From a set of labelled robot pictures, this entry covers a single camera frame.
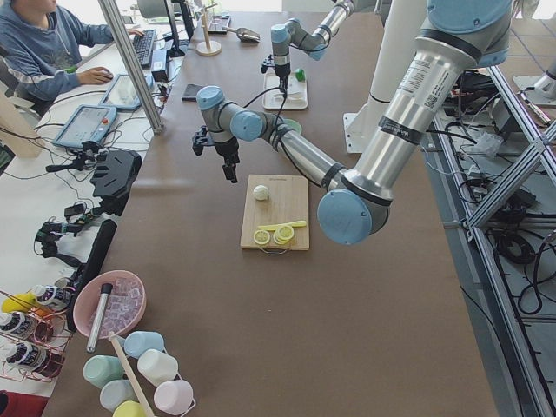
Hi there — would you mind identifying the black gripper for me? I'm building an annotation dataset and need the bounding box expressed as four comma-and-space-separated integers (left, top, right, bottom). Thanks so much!
261, 54, 290, 95
192, 125, 240, 182

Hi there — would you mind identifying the white ceramic spoon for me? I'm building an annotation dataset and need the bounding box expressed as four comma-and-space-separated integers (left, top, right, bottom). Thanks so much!
288, 90, 306, 101

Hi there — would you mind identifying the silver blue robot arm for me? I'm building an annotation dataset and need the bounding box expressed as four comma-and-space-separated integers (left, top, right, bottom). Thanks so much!
196, 1, 513, 245
261, 1, 358, 98

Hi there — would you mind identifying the mint green bowl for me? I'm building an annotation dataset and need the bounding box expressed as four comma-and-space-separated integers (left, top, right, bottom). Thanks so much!
283, 119, 302, 134

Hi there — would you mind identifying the pink bowl with ice cubes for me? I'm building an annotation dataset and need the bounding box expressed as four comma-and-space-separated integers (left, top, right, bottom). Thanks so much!
73, 270, 147, 339

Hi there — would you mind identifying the metal tube in bowl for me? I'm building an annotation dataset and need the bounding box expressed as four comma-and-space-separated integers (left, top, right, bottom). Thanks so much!
86, 283, 113, 354

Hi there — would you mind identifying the green lime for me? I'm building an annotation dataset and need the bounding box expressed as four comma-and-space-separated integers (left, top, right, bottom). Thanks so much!
295, 68, 306, 82

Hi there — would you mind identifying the cream rabbit tray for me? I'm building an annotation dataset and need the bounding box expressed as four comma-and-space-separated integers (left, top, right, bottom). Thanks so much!
262, 73, 308, 110

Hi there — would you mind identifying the metal scoop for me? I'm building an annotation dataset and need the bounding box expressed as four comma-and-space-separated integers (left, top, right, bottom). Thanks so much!
223, 26, 261, 43

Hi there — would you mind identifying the wooden cutting board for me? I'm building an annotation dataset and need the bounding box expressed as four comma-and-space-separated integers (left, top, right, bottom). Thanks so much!
240, 175, 310, 250

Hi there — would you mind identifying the lemon slice front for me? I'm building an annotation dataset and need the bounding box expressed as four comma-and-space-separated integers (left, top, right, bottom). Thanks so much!
253, 229, 270, 246

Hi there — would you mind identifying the lemon slice stack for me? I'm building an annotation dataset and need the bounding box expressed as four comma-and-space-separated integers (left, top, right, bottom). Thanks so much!
273, 227, 295, 245

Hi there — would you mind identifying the yellow plastic knife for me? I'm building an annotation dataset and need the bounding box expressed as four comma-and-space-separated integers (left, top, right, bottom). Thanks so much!
257, 220, 307, 231

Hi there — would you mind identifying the grey folded cloth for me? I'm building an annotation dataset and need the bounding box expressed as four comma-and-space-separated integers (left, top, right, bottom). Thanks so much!
182, 83, 202, 102

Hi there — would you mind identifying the wooden mug tree stand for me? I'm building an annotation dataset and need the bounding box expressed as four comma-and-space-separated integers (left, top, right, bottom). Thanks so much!
195, 4, 222, 56

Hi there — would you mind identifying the black plastic device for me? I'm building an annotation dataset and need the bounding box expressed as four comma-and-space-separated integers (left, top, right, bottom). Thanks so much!
90, 149, 142, 216

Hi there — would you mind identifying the blue teach pendant tablet far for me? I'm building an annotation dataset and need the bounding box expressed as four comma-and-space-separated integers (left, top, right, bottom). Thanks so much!
99, 74, 141, 111

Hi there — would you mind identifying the blue teach pendant tablet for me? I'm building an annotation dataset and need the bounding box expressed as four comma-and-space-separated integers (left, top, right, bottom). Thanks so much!
52, 105, 117, 149
99, 74, 141, 111

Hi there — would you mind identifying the black keyboard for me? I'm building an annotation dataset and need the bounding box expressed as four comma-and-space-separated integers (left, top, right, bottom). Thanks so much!
132, 30, 156, 68

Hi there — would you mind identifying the blue teach pendant tablet near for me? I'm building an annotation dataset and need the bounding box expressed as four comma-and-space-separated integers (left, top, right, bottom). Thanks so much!
52, 105, 117, 149

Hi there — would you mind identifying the light blue cup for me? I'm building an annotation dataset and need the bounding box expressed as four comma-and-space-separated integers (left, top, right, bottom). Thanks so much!
124, 331, 165, 359

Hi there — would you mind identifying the white cup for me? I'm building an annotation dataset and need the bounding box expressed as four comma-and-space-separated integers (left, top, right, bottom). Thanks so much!
137, 349, 179, 387

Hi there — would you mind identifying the person in blue hoodie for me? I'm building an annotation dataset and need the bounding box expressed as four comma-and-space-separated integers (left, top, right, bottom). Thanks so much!
0, 0, 144, 115

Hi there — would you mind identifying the pink cup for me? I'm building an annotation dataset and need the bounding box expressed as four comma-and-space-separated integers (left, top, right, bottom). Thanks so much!
154, 380, 194, 415

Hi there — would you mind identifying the mint green cup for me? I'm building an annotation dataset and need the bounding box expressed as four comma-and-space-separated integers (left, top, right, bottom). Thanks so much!
83, 355, 124, 389

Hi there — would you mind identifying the grey blue cup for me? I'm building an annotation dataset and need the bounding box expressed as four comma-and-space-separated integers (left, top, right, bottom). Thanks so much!
99, 379, 136, 412

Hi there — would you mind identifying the wooden cup rack pole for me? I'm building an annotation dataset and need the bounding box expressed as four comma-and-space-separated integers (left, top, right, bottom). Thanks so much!
108, 333, 155, 417

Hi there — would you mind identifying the yellow cup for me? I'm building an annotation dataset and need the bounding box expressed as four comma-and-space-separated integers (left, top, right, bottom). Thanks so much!
112, 400, 146, 417

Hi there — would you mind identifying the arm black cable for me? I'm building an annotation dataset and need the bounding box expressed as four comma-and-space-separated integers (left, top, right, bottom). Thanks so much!
241, 87, 301, 166

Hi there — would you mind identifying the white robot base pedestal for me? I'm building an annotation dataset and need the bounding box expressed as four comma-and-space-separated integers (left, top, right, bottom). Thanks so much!
343, 0, 427, 154

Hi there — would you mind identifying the aluminium frame post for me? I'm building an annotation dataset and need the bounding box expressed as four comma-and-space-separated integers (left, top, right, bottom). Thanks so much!
98, 0, 163, 135

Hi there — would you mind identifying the copper wire bottle rack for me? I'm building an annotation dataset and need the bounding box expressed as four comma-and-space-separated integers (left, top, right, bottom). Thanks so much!
1, 292, 72, 382

